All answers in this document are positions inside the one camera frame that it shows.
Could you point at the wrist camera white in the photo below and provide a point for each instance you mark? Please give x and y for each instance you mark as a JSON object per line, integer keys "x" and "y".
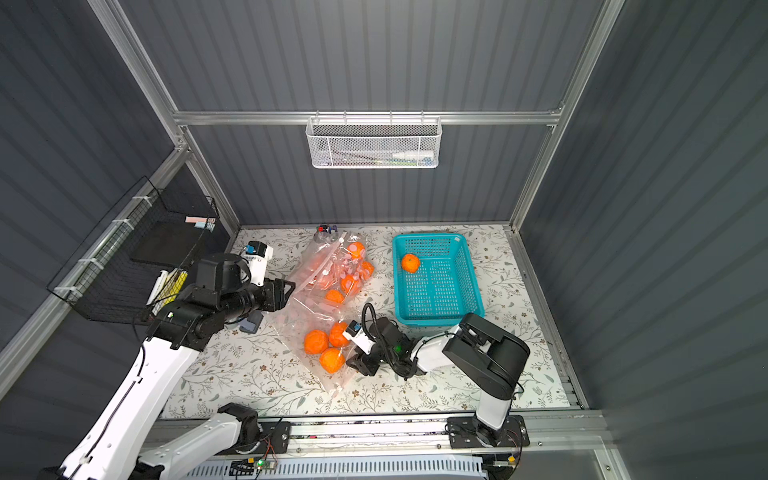
{"x": 355, "y": 334}
{"x": 257, "y": 255}

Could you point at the teal plastic basket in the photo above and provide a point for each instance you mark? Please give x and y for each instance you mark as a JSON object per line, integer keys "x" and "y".
{"x": 444, "y": 289}

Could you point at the clear zip-top bag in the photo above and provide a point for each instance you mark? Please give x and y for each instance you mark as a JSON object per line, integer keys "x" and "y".
{"x": 312, "y": 329}
{"x": 332, "y": 273}

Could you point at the orange fruit taken out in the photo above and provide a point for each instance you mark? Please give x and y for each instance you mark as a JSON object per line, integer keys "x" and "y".
{"x": 410, "y": 263}

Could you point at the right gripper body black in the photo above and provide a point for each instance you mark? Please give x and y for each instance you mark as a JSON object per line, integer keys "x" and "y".
{"x": 366, "y": 358}

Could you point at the black notebook in basket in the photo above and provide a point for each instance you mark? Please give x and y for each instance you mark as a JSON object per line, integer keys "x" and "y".
{"x": 171, "y": 245}

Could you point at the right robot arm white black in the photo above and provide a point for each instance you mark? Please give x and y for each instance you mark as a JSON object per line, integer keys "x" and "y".
{"x": 490, "y": 357}

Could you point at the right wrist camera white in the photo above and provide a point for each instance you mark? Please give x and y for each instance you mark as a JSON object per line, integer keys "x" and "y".
{"x": 355, "y": 334}

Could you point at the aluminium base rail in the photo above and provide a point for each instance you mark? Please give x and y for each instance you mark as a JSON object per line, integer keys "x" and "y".
{"x": 425, "y": 433}

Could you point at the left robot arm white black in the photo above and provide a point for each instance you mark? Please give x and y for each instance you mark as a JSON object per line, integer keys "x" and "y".
{"x": 227, "y": 288}

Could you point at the pink pen cup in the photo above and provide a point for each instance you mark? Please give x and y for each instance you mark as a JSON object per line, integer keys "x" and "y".
{"x": 326, "y": 233}

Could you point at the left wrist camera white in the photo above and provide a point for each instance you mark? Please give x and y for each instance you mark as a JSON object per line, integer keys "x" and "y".
{"x": 257, "y": 255}

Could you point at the black wire wall basket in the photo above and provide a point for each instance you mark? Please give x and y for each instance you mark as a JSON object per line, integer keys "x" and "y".
{"x": 102, "y": 284}

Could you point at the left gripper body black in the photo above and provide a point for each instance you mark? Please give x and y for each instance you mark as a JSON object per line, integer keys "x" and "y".
{"x": 274, "y": 293}

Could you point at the yellow item in black basket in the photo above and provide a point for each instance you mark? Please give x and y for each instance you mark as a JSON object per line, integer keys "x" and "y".
{"x": 171, "y": 287}

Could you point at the white wire mesh basket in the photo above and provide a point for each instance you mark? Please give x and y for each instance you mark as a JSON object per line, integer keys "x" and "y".
{"x": 374, "y": 142}

